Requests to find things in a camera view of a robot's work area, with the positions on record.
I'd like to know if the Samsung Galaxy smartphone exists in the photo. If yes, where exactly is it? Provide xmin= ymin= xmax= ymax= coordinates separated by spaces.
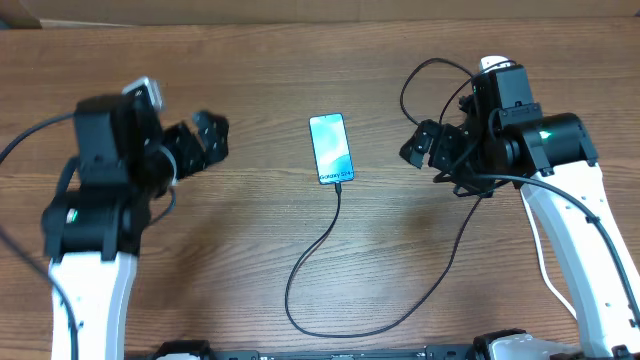
xmin=309 ymin=113 xmax=355 ymax=185

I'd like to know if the black USB charging cable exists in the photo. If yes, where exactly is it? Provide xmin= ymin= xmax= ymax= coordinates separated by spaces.
xmin=284 ymin=57 xmax=516 ymax=339

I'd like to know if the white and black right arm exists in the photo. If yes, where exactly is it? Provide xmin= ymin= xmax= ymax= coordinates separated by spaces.
xmin=399 ymin=56 xmax=639 ymax=359

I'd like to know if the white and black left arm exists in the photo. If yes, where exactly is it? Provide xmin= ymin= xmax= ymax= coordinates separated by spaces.
xmin=41 ymin=90 xmax=230 ymax=359

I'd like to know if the brown cardboard backdrop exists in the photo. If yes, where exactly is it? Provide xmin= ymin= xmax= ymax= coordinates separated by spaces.
xmin=0 ymin=0 xmax=640 ymax=29

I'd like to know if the white wall charger plug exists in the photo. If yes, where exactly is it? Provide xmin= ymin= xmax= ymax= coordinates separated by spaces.
xmin=479 ymin=55 xmax=513 ymax=73

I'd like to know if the white power strip cord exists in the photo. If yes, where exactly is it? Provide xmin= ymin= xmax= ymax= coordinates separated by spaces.
xmin=519 ymin=192 xmax=579 ymax=321

